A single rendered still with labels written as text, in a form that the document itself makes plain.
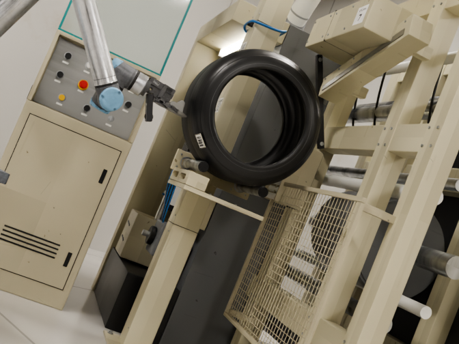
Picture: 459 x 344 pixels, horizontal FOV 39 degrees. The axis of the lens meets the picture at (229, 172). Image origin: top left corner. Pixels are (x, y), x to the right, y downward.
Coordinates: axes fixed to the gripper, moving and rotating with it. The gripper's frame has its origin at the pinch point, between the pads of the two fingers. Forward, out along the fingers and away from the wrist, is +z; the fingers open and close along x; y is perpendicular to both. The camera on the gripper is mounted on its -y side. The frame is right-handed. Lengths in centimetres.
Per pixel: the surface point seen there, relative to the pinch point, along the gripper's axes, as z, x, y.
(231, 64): 4.4, -11.4, 27.0
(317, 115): 47, -11, 29
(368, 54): 52, -18, 61
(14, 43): -98, 246, 13
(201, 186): 19.2, -9.2, -22.0
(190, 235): 35, 28, -42
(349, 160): 199, 283, 83
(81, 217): -9, 60, -61
